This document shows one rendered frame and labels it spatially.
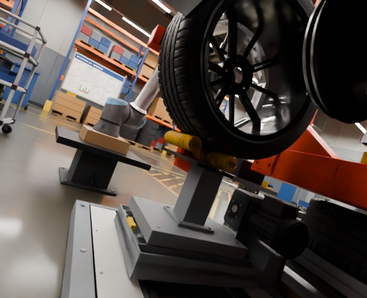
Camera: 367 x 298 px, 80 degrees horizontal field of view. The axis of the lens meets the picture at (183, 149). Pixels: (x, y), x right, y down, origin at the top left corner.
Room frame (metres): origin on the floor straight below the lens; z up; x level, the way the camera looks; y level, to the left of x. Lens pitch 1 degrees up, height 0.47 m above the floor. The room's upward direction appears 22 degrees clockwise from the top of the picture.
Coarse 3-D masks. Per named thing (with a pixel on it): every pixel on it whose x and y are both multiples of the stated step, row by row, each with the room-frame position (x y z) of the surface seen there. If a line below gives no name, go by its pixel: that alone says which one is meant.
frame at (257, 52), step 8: (224, 24) 1.00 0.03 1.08; (240, 24) 1.00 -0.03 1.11; (248, 32) 1.01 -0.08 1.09; (248, 40) 1.06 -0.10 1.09; (256, 48) 1.06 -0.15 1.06; (256, 56) 1.10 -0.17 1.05; (264, 56) 1.07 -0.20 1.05; (264, 64) 1.07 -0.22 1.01; (256, 72) 1.12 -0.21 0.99; (264, 72) 1.08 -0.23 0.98; (264, 80) 1.10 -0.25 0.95; (264, 88) 1.10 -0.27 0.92; (256, 96) 1.14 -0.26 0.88; (264, 96) 1.11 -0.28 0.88; (256, 104) 1.10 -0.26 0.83; (256, 112) 1.10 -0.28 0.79; (240, 120) 1.13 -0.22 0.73; (248, 120) 1.09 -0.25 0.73
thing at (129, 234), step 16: (128, 208) 0.95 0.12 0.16; (128, 224) 0.76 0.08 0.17; (128, 240) 0.71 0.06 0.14; (144, 240) 0.69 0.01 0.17; (128, 256) 0.67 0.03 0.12; (144, 256) 0.62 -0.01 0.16; (160, 256) 0.64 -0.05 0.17; (176, 256) 0.72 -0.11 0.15; (192, 256) 0.75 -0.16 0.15; (208, 256) 0.78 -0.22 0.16; (128, 272) 0.63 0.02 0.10; (144, 272) 0.63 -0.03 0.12; (160, 272) 0.65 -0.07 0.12; (176, 272) 0.67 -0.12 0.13; (192, 272) 0.69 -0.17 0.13; (208, 272) 0.72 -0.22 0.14; (224, 272) 0.75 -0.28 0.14; (240, 272) 0.78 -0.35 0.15; (256, 272) 0.82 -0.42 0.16
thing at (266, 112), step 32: (256, 0) 0.77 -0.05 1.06; (288, 0) 0.76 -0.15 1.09; (256, 32) 0.96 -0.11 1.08; (288, 32) 0.87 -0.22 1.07; (224, 64) 0.88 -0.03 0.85; (256, 64) 0.98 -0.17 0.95; (288, 64) 0.95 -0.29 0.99; (224, 96) 0.93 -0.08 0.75; (288, 96) 0.95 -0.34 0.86; (256, 128) 0.95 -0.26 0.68; (288, 128) 0.86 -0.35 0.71
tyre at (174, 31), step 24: (216, 0) 0.65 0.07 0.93; (192, 24) 0.63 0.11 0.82; (168, 48) 0.72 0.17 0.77; (192, 48) 0.64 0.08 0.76; (168, 72) 0.73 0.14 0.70; (192, 72) 0.65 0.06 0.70; (168, 96) 0.79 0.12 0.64; (192, 96) 0.67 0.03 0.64; (192, 120) 0.71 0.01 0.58; (216, 120) 0.72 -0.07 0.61; (216, 144) 0.74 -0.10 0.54; (240, 144) 0.77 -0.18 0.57; (264, 144) 0.82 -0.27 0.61; (288, 144) 0.87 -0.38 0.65
